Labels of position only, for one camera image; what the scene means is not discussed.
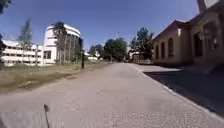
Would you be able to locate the group of trees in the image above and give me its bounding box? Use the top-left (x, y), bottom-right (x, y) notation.
top-left (88, 37), bottom-right (129, 63)

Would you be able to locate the dark pole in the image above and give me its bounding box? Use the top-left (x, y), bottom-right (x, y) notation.
top-left (80, 49), bottom-right (86, 70)

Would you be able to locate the pale fence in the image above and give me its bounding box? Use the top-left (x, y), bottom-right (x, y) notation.
top-left (134, 58), bottom-right (154, 65)

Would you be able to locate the grey asphalt road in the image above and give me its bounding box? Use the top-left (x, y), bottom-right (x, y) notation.
top-left (0, 62), bottom-right (224, 128)

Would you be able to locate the white building with round tower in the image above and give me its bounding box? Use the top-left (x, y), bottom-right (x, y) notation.
top-left (0, 23), bottom-right (84, 68)

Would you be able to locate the tan building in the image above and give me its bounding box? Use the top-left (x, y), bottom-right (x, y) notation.
top-left (151, 0), bottom-right (224, 68)

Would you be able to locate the dry grass area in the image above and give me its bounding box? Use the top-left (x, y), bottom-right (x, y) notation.
top-left (0, 60), bottom-right (113, 96)

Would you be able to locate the grey pavement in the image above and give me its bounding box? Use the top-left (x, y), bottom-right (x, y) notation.
top-left (134, 63), bottom-right (224, 118)

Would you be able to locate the slim tree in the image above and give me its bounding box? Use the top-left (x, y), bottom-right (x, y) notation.
top-left (16, 18), bottom-right (34, 66)

